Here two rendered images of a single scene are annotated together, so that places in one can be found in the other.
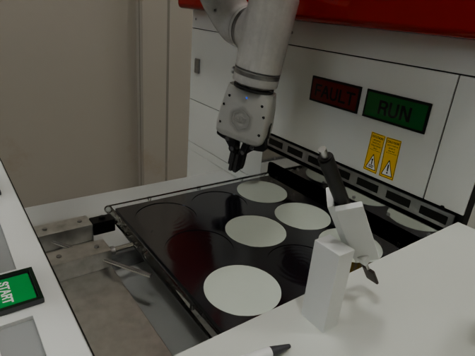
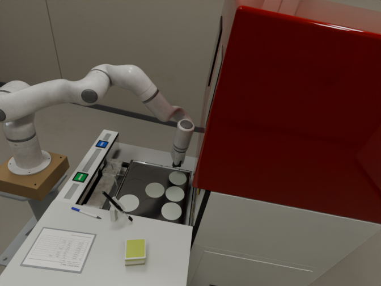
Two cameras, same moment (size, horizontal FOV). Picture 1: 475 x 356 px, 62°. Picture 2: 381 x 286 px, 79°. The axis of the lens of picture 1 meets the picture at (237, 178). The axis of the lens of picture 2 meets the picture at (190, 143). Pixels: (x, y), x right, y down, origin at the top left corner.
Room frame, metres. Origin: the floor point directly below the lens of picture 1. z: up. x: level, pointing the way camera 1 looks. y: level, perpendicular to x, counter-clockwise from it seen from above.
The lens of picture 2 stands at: (0.03, -0.61, 1.88)
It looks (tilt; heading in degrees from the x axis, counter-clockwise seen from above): 39 degrees down; 37
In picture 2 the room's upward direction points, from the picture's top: 12 degrees clockwise
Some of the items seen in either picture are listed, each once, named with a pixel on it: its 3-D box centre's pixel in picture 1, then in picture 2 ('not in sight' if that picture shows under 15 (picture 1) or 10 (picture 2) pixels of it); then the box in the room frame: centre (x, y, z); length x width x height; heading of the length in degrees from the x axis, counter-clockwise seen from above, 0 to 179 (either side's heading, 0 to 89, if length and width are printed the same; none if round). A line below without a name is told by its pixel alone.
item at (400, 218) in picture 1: (333, 203); (194, 195); (0.71, -0.19, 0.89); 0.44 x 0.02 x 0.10; 38
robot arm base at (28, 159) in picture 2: not in sight; (26, 148); (0.17, 0.50, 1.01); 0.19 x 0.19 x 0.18
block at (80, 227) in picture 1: (63, 232); (115, 163); (0.52, 0.26, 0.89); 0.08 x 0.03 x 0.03; 128
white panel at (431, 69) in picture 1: (286, 117); (203, 157); (0.86, -0.10, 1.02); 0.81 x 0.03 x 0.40; 38
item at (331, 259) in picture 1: (343, 256); (117, 210); (0.31, -0.10, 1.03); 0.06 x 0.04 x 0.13; 128
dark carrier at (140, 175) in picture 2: (255, 231); (155, 190); (0.57, -0.04, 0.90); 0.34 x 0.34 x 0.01; 38
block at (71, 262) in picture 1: (78, 259); (110, 172); (0.45, 0.21, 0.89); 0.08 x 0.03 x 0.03; 128
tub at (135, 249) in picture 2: not in sight; (135, 252); (0.27, -0.28, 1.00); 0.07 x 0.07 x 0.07; 53
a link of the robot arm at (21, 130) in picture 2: not in sight; (17, 109); (0.20, 0.52, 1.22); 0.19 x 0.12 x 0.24; 47
